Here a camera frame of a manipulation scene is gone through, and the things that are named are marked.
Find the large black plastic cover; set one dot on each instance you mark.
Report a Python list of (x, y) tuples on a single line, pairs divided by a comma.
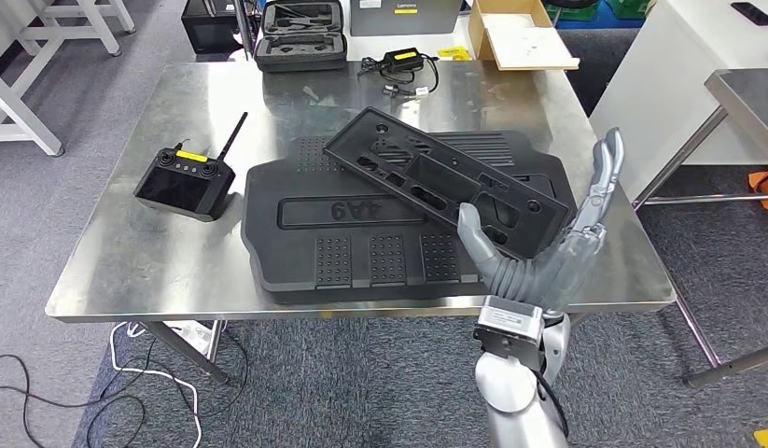
[(284, 266)]

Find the green plastic crate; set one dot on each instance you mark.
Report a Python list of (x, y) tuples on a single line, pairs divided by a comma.
[(572, 8), (628, 7)]

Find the black equipment box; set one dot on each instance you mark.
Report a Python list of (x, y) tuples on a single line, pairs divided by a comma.
[(210, 28)]

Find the open cardboard box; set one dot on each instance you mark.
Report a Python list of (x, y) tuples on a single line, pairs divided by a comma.
[(529, 46)]

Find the black phone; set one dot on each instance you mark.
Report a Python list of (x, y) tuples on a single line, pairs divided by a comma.
[(754, 13)]

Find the steel workbench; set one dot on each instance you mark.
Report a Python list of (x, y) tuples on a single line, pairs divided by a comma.
[(754, 93), (142, 260)]

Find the white metal frame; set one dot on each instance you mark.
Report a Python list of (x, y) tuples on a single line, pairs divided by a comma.
[(25, 114), (105, 34)]

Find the long black plastic bracket part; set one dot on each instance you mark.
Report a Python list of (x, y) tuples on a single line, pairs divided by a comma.
[(439, 176)]

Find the white cabinet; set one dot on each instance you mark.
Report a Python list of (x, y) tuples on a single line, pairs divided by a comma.
[(668, 74)]

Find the blue plastic crate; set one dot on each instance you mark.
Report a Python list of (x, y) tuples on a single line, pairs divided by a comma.
[(600, 23)]

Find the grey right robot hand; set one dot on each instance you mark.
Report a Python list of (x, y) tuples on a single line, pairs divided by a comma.
[(563, 272)]

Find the orange fabric object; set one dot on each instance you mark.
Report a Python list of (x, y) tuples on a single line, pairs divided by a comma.
[(767, 188)]

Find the open black foam case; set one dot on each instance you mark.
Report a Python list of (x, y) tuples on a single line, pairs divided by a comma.
[(300, 52)]

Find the small yellow tag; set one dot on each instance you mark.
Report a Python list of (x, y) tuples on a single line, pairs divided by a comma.
[(453, 53)]

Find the grey laptop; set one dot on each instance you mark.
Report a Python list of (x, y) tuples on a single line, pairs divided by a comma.
[(408, 21)]

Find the white power strip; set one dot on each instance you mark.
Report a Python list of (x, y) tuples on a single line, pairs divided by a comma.
[(195, 339)]

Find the black power adapter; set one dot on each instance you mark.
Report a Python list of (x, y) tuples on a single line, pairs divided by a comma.
[(403, 59)]

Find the black remote controller with antenna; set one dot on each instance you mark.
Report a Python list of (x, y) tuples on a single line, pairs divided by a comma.
[(179, 188)]

